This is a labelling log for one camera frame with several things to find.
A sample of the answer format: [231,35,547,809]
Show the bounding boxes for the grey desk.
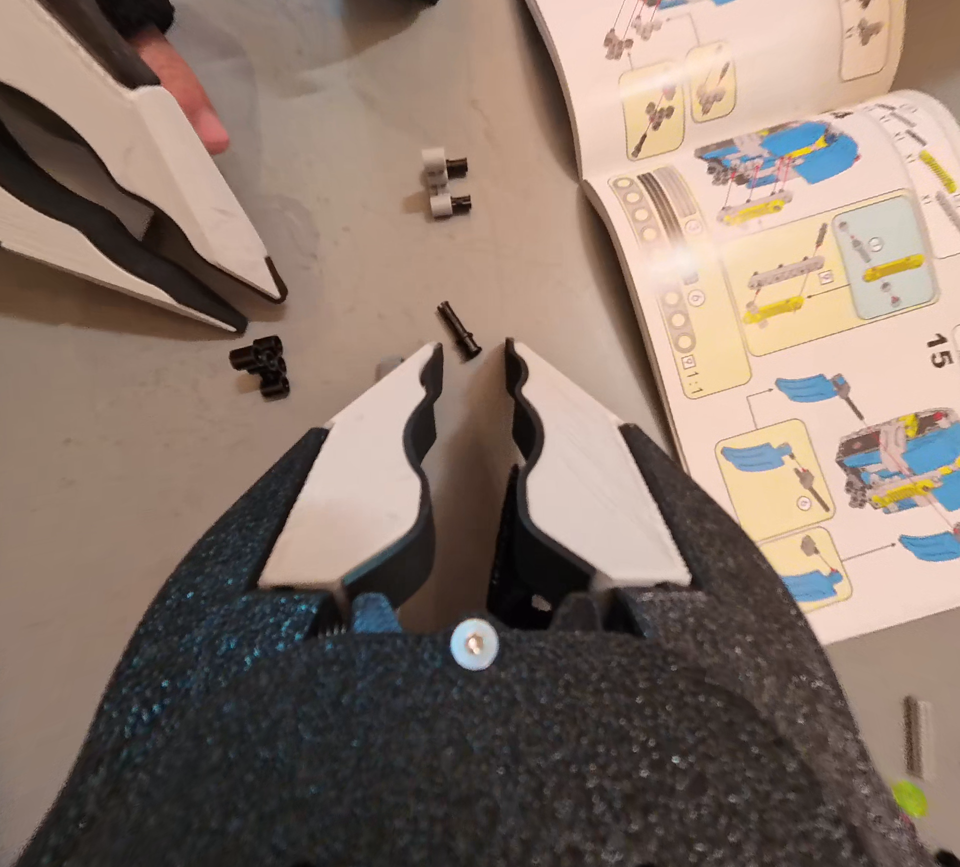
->
[0,0,960,867]

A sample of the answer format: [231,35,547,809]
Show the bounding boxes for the cluster of black bushes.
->
[228,334,293,402]

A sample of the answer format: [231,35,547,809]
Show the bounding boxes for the person's left hand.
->
[137,27,231,157]

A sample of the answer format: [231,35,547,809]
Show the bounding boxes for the long black pin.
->
[436,300,484,363]

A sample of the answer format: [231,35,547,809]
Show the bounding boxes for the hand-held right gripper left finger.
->
[257,342,445,615]

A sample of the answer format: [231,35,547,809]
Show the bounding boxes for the grey beam with holes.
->
[418,147,473,222]

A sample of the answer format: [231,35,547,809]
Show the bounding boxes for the pile of building block parts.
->
[888,694,960,867]

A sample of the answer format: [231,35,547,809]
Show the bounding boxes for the building instruction booklet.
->
[487,0,960,648]

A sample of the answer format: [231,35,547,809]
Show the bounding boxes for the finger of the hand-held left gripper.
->
[0,120,250,336]
[0,0,289,306]

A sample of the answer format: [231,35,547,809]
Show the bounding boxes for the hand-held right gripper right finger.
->
[504,338,693,596]

